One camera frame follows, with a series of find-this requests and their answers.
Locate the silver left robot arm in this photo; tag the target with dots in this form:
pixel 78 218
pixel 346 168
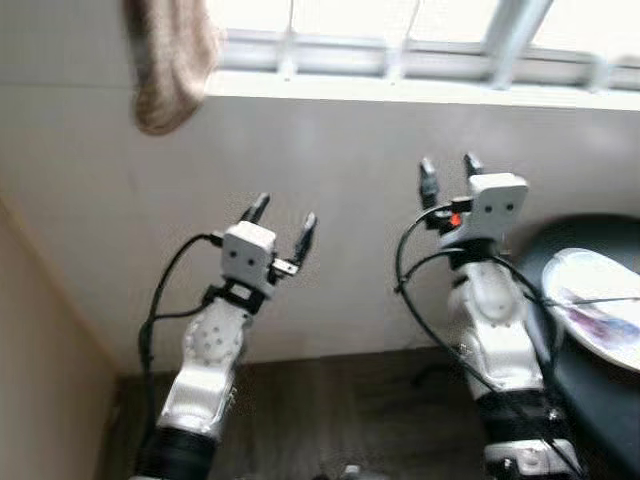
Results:
pixel 210 345

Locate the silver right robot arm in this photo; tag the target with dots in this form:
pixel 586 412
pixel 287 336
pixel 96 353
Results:
pixel 490 320

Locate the white window sill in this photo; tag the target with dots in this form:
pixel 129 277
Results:
pixel 400 92

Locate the plain white bowl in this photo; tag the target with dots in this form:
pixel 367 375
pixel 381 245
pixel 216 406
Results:
pixel 590 275

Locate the brown hanging towel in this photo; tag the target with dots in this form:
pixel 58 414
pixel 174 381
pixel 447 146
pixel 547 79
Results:
pixel 170 70

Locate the white floral plate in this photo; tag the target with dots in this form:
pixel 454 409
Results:
pixel 610 340

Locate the round black table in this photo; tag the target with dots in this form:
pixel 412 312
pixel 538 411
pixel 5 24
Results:
pixel 590 420

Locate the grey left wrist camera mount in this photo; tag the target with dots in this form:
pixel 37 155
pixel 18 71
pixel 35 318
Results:
pixel 248 258

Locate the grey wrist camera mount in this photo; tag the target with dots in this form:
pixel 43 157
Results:
pixel 497 205
pixel 248 258

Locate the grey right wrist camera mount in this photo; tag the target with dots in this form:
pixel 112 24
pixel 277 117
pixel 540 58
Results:
pixel 497 205

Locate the white barred window frame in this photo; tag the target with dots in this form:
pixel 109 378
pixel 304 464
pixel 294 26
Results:
pixel 510 30

